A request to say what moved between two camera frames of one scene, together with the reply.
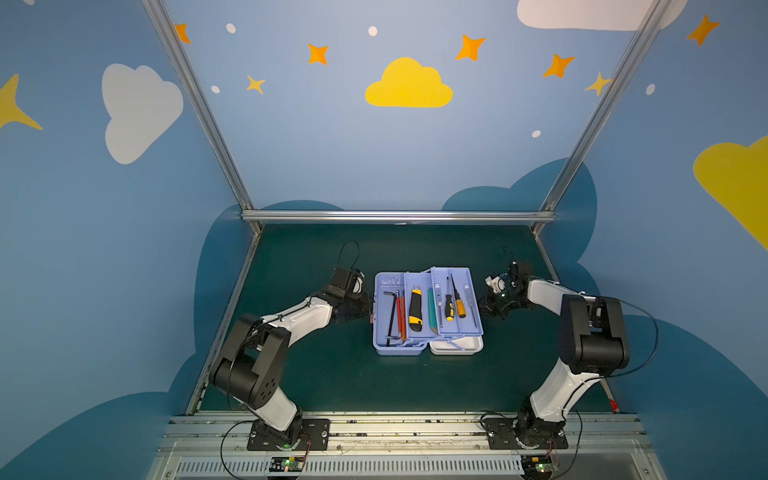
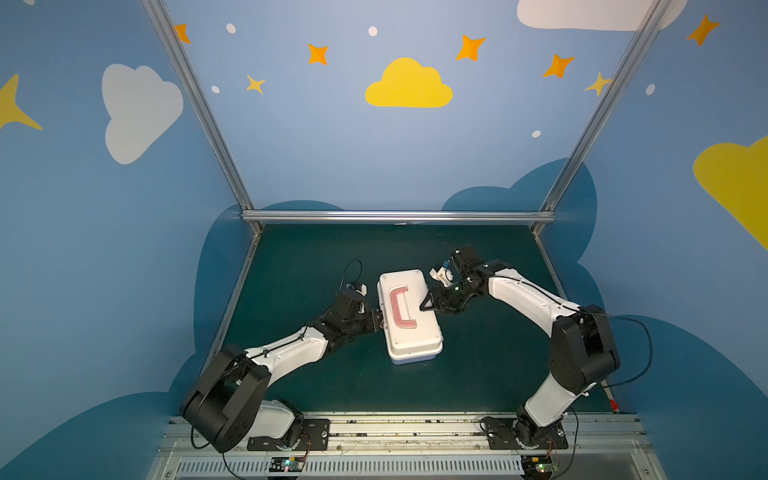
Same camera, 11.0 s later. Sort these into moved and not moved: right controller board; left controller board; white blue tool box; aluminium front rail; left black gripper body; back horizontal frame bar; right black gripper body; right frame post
Moved: left black gripper body; right black gripper body; white blue tool box
Not moved: back horizontal frame bar; right frame post; left controller board; right controller board; aluminium front rail
